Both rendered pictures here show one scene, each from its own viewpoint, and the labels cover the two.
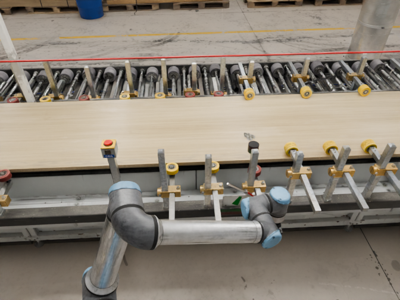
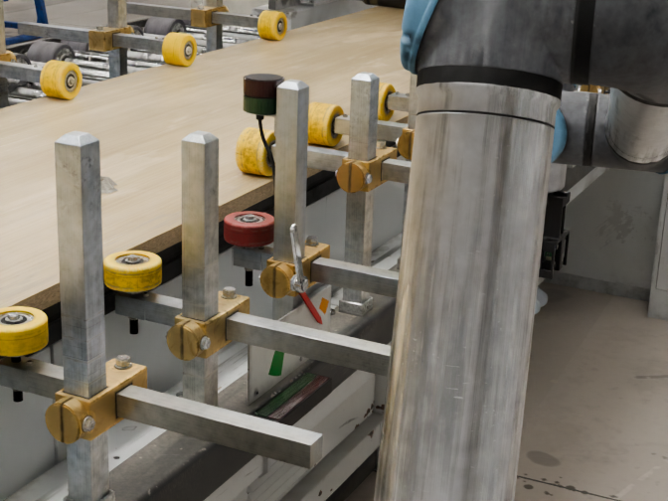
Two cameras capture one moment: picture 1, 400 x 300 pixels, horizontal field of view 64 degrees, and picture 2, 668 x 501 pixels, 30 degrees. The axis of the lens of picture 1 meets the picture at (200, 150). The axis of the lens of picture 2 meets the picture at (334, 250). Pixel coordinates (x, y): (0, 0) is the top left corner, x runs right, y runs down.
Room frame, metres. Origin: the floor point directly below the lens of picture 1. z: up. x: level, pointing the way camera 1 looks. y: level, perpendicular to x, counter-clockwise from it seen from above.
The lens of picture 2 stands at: (0.37, 1.21, 1.49)
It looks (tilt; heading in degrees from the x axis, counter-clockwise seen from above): 19 degrees down; 299
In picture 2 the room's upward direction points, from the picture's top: 2 degrees clockwise
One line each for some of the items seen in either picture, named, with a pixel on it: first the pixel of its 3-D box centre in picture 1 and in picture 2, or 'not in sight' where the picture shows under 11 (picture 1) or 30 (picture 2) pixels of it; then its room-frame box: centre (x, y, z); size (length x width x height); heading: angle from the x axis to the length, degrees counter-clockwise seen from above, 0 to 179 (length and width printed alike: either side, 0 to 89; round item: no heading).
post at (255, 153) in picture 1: (250, 180); (289, 240); (1.27, -0.30, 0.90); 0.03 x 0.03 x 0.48; 3
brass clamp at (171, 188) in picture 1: (169, 191); (97, 401); (1.24, 0.18, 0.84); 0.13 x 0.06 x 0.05; 93
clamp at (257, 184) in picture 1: (253, 186); (293, 268); (1.27, -0.32, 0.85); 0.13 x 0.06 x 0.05; 93
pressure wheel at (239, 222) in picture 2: (253, 174); (249, 250); (1.36, -0.33, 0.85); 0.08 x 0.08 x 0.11
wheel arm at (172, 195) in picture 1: (172, 200); (150, 409); (1.18, 0.16, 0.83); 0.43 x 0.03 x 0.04; 3
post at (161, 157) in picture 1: (163, 181); (83, 338); (1.24, 0.20, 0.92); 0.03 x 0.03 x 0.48; 3
